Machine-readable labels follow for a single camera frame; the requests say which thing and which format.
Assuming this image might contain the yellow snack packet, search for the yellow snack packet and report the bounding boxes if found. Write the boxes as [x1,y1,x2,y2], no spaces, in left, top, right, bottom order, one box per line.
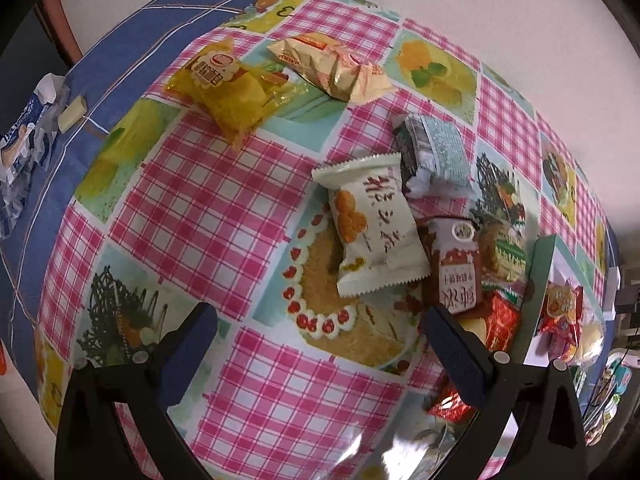
[165,35,301,148]

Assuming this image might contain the pink checkered printed tablecloth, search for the pink checkered printed tablecloth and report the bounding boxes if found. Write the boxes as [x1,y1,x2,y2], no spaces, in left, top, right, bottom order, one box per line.
[35,0,621,480]

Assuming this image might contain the dark red snack packet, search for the dark red snack packet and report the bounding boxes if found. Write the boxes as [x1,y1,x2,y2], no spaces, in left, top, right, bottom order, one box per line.
[422,215,485,316]

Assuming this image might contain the beige snack packet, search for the beige snack packet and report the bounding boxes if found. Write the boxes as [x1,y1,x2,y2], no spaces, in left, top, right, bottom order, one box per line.
[266,31,393,105]

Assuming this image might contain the long red snack packet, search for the long red snack packet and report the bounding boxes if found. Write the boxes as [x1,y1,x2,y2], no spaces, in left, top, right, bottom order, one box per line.
[425,290,523,421]

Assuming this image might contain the silver black snack packet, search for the silver black snack packet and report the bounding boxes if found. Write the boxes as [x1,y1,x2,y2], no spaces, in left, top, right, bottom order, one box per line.
[392,112,476,198]

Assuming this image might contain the teal plastic case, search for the teal plastic case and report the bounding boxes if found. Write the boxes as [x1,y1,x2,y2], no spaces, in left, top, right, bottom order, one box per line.
[602,352,637,392]

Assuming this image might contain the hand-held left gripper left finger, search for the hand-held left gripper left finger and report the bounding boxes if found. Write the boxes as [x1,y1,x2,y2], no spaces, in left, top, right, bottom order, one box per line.
[54,302,219,480]

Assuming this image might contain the blue white crumpled wrapper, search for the blue white crumpled wrapper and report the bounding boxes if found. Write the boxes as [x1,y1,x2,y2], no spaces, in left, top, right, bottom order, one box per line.
[0,72,68,226]

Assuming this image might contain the black charger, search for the black charger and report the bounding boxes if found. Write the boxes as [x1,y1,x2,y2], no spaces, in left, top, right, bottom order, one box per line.
[615,285,640,318]

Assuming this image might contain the white shallow box teal rim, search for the white shallow box teal rim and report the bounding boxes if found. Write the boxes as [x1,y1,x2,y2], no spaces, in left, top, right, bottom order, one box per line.
[517,234,613,461]

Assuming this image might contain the small white candy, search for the small white candy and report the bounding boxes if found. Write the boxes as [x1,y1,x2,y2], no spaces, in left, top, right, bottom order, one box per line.
[58,95,88,134]

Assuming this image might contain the clear-wrapped yellow bun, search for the clear-wrapped yellow bun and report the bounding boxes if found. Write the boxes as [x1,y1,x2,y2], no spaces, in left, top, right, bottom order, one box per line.
[457,315,488,348]

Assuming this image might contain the checkered fruit pattern tablecloth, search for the checkered fruit pattern tablecloth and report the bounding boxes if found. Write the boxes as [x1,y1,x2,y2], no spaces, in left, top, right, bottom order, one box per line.
[0,0,281,351]

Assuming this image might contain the white power strip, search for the white power strip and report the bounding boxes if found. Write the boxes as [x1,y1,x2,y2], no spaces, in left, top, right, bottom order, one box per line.
[602,267,623,321]

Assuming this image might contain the purple-wrapped pale bun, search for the purple-wrapped pale bun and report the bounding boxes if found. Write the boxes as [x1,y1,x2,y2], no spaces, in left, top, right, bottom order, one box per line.
[572,317,607,366]

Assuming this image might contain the red orange snack packet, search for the red orange snack packet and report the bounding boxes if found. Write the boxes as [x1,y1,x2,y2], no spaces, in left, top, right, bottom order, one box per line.
[535,280,585,361]

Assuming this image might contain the white snack packet orange print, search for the white snack packet orange print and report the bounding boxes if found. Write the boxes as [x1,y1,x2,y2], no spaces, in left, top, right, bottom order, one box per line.
[311,152,432,299]

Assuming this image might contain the clear-wrapped round cake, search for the clear-wrapped round cake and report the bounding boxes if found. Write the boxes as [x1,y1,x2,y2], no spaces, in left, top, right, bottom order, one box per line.
[362,420,481,480]

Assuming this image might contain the green biscuit packet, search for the green biscuit packet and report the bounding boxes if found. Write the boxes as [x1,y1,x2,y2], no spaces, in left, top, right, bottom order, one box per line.
[482,222,528,286]

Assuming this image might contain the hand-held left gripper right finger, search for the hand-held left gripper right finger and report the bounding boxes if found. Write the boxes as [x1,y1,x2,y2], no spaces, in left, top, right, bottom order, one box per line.
[422,304,588,480]

